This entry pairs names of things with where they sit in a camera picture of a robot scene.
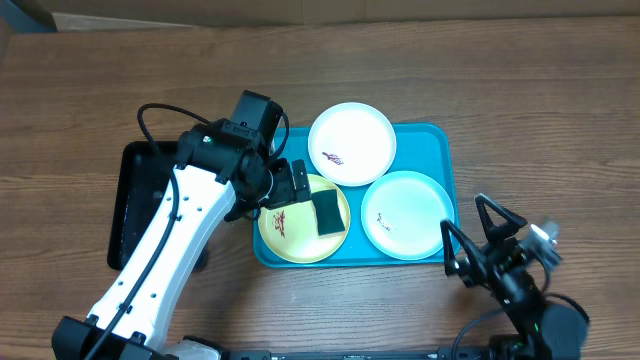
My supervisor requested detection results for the yellow-green plate with stain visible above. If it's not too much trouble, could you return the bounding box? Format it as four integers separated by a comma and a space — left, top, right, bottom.
257, 174, 351, 264

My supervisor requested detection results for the green and pink sponge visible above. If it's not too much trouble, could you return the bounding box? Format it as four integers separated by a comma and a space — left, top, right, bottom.
311, 189, 345, 236

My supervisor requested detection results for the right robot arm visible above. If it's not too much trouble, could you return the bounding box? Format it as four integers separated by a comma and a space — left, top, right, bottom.
440, 193, 590, 359

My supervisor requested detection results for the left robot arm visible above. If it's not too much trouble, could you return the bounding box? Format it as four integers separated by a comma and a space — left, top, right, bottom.
52, 91, 310, 360

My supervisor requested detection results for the teal plastic serving tray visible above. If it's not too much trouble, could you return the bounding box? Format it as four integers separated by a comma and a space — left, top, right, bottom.
274, 123, 460, 268

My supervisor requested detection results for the black rectangular tray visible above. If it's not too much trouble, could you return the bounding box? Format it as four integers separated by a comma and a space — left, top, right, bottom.
107, 141, 169, 271

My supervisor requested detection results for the white plate with stain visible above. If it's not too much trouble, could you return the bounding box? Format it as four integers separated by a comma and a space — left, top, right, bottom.
308, 102, 397, 187

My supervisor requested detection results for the light blue plate with stain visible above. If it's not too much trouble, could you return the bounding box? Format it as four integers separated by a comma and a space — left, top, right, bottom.
361, 171, 455, 261

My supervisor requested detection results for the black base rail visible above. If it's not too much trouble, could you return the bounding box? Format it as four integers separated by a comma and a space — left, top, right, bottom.
164, 337, 501, 360

